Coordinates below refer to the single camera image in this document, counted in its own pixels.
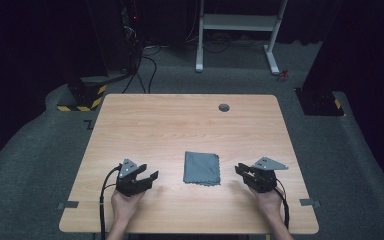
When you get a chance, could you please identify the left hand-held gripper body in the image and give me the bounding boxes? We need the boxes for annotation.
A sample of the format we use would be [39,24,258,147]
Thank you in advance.
[114,157,148,198]

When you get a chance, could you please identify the hand-held gripper black cable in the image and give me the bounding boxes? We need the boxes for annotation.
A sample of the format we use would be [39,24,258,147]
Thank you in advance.
[273,178,291,231]
[98,163,123,240]

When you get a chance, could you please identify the left hand-held gripper black cable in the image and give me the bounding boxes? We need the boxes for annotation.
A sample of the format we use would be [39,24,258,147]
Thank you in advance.
[98,163,123,240]

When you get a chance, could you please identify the white metal stand frame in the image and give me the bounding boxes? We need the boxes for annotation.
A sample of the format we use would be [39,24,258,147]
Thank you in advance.
[194,0,289,76]

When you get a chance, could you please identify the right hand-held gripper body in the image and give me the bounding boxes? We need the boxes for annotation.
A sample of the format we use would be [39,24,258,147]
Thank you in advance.
[242,156,290,194]

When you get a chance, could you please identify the person's right hand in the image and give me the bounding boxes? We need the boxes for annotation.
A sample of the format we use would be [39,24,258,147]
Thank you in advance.
[247,185,286,219]

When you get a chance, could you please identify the dark equipment rack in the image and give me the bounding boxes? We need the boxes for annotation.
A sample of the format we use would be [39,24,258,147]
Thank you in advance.
[118,0,145,74]

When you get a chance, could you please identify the grey tape piece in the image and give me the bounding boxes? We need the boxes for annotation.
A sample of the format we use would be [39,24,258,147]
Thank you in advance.
[298,197,322,208]
[56,200,80,211]

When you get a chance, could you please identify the person's left hand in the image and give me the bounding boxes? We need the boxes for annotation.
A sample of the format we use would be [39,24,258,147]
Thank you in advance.
[110,189,146,222]

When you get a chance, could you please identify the black stand base yellow mark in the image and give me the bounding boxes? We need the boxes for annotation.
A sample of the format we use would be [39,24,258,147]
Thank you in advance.
[294,87,345,117]

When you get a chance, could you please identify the black yellow striped stand base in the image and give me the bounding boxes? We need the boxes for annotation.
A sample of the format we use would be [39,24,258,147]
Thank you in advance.
[56,75,109,113]

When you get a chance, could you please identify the black floor cables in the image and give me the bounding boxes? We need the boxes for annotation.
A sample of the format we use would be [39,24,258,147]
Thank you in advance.
[121,44,163,95]

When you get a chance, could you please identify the grey cloth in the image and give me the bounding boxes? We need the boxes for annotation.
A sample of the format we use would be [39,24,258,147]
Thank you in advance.
[182,150,222,187]

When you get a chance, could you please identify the right hand-held gripper black cable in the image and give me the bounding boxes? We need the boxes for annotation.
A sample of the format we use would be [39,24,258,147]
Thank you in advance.
[273,178,291,231]

